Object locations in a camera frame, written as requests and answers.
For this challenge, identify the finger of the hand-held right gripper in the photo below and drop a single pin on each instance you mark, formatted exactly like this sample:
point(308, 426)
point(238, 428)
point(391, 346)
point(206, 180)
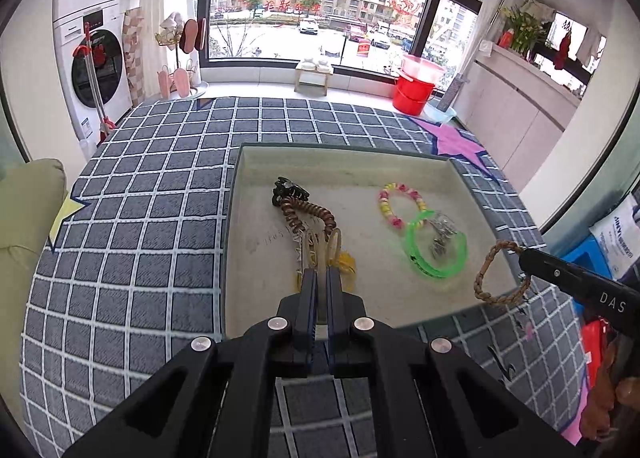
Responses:
point(550, 269)

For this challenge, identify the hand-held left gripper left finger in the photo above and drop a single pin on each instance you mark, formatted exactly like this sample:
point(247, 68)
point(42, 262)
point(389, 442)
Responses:
point(310, 300)

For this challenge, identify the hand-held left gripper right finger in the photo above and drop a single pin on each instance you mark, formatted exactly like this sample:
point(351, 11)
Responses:
point(334, 300)

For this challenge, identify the green plastic bangle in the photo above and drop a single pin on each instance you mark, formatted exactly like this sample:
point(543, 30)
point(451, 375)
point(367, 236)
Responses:
point(425, 268)

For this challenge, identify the silver heart hair clip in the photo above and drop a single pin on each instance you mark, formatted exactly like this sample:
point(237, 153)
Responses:
point(440, 248)

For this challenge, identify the grey-green jewelry tray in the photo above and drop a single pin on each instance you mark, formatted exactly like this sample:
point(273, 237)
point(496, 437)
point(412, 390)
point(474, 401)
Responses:
point(350, 178)

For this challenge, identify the person's right hand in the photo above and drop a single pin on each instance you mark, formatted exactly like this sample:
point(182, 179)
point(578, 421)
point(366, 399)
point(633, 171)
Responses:
point(627, 390)

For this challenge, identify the blue plastic stool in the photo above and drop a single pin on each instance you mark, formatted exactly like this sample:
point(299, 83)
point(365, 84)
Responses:
point(575, 255)

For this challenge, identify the red plastic stool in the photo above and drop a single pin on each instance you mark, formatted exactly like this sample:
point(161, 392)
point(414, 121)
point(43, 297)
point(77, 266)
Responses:
point(595, 343)

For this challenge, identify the white blue printed bag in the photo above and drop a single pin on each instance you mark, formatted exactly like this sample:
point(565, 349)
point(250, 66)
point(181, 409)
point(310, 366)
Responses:
point(617, 238)

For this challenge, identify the black hair claw clip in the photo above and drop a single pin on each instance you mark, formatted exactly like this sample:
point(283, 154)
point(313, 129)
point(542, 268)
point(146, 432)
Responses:
point(287, 190)

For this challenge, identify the white cabinet counter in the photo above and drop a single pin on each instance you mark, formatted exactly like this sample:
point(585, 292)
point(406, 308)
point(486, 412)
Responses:
point(520, 103)

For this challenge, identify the grey plaid bed sheet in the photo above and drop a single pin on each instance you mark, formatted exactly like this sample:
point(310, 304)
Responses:
point(150, 218)

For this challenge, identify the blue plastic basin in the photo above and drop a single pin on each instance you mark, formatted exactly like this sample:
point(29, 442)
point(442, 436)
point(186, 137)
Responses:
point(441, 114)

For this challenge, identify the red plastic bucket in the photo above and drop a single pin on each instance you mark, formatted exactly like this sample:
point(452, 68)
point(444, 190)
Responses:
point(412, 96)

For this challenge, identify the small wooden stool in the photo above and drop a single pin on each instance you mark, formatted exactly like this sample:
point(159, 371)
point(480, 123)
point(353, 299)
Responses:
point(312, 81)

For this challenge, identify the white slippers pair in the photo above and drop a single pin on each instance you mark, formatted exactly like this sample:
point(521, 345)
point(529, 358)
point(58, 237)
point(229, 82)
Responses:
point(316, 63)

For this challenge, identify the pink plastic basin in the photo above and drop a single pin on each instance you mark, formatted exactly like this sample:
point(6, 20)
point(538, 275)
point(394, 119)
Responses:
point(422, 67)

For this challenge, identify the pink slipper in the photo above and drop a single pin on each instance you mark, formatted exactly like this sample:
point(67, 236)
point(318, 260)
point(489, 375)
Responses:
point(182, 81)
point(165, 81)

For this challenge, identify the gold slipper rack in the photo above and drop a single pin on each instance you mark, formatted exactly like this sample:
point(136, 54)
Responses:
point(177, 46)

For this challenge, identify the brown slipper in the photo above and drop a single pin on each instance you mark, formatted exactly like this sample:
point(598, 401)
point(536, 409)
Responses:
point(201, 33)
point(190, 34)

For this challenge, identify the green sofa cushion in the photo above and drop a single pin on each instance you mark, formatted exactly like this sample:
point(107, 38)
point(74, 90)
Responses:
point(25, 248)

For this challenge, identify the beige checkered board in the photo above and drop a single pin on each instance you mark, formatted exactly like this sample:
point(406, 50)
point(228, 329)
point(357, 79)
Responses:
point(133, 58)

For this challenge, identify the red white mop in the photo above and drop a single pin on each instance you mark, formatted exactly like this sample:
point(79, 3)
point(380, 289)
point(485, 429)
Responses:
point(92, 83)

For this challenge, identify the white washing machine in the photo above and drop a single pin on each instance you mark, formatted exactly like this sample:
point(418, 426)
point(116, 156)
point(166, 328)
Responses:
point(97, 68)

